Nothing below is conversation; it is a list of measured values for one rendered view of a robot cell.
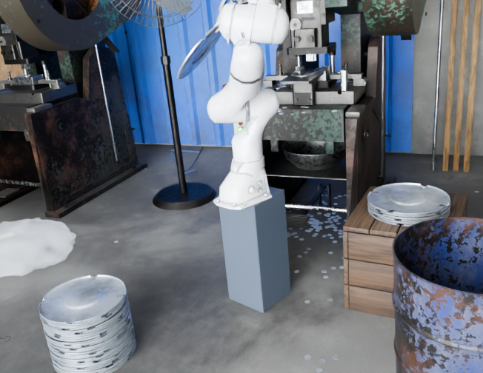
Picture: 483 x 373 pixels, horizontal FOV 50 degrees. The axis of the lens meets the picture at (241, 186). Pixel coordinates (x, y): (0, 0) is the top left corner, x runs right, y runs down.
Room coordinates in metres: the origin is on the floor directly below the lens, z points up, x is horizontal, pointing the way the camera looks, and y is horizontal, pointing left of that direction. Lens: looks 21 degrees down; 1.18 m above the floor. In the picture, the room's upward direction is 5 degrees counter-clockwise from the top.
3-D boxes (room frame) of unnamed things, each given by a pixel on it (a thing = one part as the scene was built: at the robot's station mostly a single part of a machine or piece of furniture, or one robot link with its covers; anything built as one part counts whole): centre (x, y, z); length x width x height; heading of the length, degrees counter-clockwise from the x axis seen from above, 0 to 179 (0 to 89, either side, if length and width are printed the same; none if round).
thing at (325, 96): (2.49, -0.39, 0.68); 0.45 x 0.30 x 0.06; 66
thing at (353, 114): (2.51, -0.69, 0.45); 0.92 x 0.12 x 0.90; 156
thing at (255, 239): (1.82, -0.03, 0.23); 0.18 x 0.18 x 0.45; 47
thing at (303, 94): (2.33, -0.31, 0.72); 0.25 x 0.14 x 0.14; 156
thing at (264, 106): (1.82, -0.07, 0.71); 0.18 x 0.11 x 0.25; 98
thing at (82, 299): (1.55, 0.58, 0.23); 0.29 x 0.29 x 0.01
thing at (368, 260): (1.76, -0.61, 0.18); 0.40 x 0.38 x 0.35; 151
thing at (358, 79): (2.42, -0.54, 0.76); 0.17 x 0.06 x 0.10; 66
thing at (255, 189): (1.79, -0.01, 0.52); 0.22 x 0.19 x 0.14; 137
